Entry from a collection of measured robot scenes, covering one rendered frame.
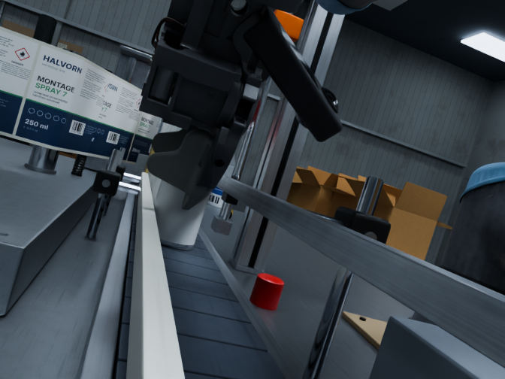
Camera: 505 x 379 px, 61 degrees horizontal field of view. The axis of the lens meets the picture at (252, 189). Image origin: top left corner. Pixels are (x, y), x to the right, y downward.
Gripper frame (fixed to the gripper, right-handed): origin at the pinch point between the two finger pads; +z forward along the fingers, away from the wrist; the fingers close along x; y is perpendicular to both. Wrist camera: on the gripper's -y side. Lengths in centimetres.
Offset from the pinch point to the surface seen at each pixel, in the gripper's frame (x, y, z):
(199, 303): 13.8, -0.3, -1.7
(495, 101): -867, -726, 114
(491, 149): -777, -725, 196
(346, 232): 20.0, -2.5, -14.6
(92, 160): -45, 15, 30
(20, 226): 6.4, 13.1, 2.6
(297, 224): 15.9, -2.4, -11.5
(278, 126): -24.1, -11.7, 0.4
